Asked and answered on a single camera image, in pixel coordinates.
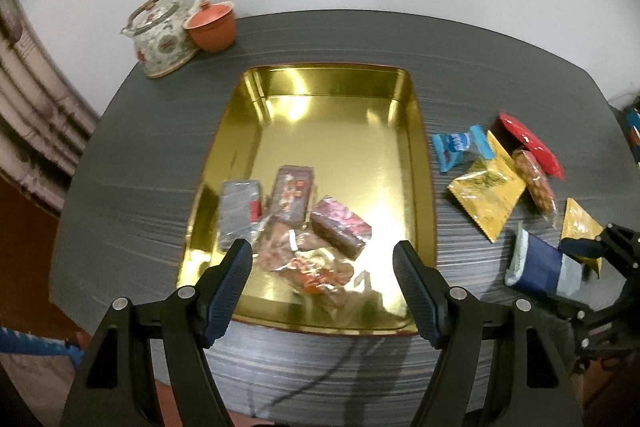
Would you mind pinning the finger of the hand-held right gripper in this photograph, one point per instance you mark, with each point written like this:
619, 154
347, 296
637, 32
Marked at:
620, 244
615, 327

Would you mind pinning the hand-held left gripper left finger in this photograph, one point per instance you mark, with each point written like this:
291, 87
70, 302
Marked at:
227, 292

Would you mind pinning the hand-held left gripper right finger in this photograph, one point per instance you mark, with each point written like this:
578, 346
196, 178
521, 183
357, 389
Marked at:
420, 297

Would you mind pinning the yellow snack packet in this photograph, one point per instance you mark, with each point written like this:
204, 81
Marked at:
487, 194
500, 149
580, 224

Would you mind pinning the navy blue snack packet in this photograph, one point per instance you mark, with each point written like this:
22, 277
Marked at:
540, 264

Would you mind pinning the grey dark snack packet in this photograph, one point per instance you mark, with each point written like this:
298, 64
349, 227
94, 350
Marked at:
240, 207

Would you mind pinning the clear twisted pastry packet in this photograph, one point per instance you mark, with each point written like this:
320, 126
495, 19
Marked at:
537, 182
310, 267

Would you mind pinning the pink printed cake packet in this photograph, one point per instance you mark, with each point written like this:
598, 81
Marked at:
342, 227

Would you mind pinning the dark red bar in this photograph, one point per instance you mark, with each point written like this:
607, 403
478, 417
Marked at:
292, 197

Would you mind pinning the red snack packet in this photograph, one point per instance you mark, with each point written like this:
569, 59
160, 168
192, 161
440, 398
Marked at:
532, 142

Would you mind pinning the gold red tin box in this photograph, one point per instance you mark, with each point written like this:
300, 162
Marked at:
325, 132

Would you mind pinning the blue printed box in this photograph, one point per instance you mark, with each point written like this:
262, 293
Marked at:
634, 122

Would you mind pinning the blue white fabric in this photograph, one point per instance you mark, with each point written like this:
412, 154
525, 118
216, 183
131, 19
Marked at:
35, 347

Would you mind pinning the floral ceramic teapot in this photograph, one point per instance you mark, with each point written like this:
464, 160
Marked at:
160, 42

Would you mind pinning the orange clay cup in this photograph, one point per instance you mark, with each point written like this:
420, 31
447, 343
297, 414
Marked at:
212, 29

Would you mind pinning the beige pleated curtain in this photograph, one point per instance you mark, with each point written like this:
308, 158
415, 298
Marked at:
35, 107

